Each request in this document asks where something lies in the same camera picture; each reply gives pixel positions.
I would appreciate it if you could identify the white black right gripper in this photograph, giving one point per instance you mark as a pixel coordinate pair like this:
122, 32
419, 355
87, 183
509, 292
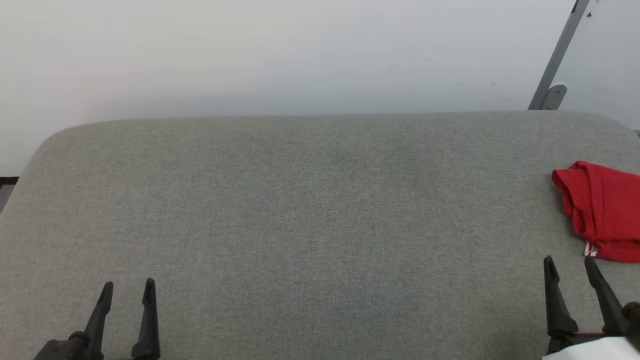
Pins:
585, 349

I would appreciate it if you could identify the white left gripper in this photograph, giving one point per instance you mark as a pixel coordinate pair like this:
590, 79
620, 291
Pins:
62, 350

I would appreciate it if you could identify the red and white garment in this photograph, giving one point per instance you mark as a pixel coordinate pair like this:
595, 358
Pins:
607, 210

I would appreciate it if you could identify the grey fabric sofa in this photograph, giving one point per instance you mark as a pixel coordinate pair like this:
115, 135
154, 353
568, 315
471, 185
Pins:
300, 225

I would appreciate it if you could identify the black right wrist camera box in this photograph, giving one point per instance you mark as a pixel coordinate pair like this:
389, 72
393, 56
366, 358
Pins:
632, 325

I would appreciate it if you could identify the grey metal pole with bracket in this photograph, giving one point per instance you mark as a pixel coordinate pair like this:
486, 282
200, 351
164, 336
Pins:
555, 65

